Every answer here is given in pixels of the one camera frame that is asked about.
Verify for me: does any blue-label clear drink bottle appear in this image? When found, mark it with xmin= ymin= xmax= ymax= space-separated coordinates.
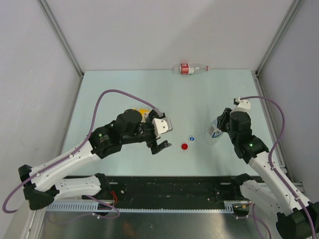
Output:
xmin=205 ymin=119 xmax=223 ymax=145

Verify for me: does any red bottle cap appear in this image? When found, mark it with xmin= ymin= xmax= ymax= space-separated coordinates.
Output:
xmin=181 ymin=143 xmax=188 ymax=150

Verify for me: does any clear red-label water bottle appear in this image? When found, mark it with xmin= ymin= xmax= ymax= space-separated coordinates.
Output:
xmin=172 ymin=63 xmax=209 ymax=75

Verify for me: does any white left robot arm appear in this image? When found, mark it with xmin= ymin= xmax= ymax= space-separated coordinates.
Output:
xmin=18 ymin=109 xmax=172 ymax=211

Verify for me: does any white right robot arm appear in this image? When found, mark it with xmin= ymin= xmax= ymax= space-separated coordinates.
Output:
xmin=217 ymin=108 xmax=319 ymax=239

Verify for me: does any yellow juice bottle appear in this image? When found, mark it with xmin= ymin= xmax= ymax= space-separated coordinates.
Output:
xmin=133 ymin=108 xmax=151 ymax=122

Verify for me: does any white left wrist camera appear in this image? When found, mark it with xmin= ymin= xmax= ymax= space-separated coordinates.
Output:
xmin=152 ymin=117 xmax=173 ymax=139

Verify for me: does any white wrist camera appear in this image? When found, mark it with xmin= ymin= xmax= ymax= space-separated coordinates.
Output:
xmin=231 ymin=97 xmax=251 ymax=113
xmin=152 ymin=117 xmax=173 ymax=139

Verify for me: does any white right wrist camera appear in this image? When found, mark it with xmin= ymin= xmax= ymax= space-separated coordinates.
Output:
xmin=231 ymin=97 xmax=251 ymax=113

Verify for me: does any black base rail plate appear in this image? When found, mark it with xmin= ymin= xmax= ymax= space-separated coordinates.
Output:
xmin=94 ymin=173 xmax=263 ymax=209

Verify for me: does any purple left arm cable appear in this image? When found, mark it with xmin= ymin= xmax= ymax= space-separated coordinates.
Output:
xmin=2 ymin=89 xmax=165 ymax=214

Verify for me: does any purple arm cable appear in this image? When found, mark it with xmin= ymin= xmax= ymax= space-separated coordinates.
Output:
xmin=240 ymin=96 xmax=317 ymax=239
xmin=2 ymin=89 xmax=165 ymax=214

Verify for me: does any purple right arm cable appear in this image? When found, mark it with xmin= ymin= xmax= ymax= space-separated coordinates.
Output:
xmin=240 ymin=96 xmax=317 ymax=239

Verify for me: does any grey slotted cable duct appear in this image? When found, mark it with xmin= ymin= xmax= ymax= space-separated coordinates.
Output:
xmin=46 ymin=201 xmax=234 ymax=214

